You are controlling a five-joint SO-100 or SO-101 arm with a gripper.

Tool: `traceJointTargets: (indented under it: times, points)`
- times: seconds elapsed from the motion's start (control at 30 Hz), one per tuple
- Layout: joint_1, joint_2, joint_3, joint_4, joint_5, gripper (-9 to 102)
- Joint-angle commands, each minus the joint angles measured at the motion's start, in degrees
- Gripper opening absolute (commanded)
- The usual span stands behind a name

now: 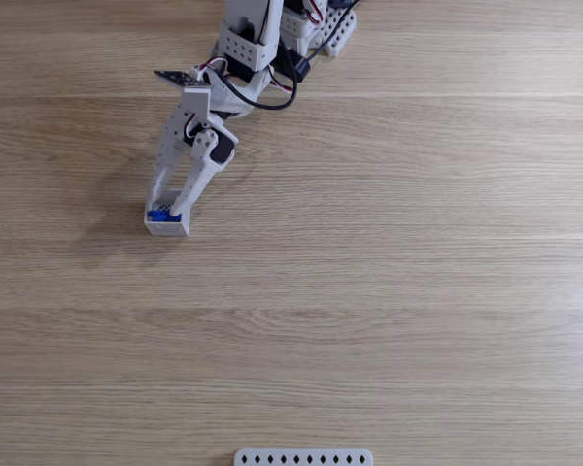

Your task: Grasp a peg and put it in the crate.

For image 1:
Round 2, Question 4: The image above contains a black camera circuit board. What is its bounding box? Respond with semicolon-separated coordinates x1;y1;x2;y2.
153;69;211;90

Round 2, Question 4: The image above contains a white perforated plate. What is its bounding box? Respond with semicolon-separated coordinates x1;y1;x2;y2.
233;448;374;466

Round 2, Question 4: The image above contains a black cylinder on cable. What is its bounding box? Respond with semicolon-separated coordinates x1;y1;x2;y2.
292;54;314;82

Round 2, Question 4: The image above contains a black camera cable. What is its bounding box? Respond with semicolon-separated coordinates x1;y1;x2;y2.
220;0;366;112

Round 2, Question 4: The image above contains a small white lattice crate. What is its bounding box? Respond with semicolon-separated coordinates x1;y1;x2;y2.
143;187;192;238

